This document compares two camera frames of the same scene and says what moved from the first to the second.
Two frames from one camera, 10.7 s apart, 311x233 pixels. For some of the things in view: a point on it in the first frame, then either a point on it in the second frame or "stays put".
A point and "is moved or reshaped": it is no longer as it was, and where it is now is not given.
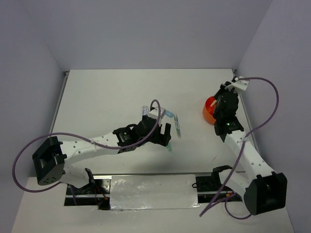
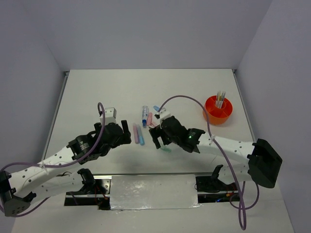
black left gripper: [162, 139] -> [125, 138]
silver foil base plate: [154, 191] stays put
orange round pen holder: [208, 111] stays put
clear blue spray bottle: [145, 110] stays put
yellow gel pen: [215, 101] is moved or reshaped
